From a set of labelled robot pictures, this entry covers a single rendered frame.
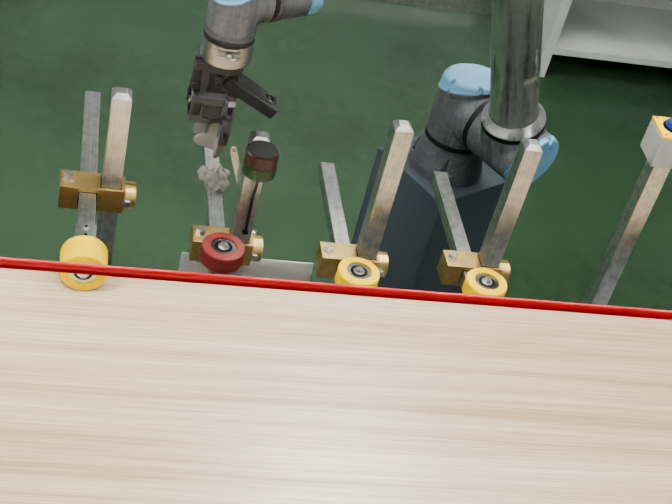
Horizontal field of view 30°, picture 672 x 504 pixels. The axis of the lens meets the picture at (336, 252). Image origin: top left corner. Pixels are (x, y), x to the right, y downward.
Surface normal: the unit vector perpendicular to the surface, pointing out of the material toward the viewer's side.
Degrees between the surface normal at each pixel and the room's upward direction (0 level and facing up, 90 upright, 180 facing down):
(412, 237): 90
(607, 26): 0
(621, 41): 0
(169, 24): 0
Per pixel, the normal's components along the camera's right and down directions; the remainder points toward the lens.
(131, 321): 0.21, -0.76
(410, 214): -0.77, 0.26
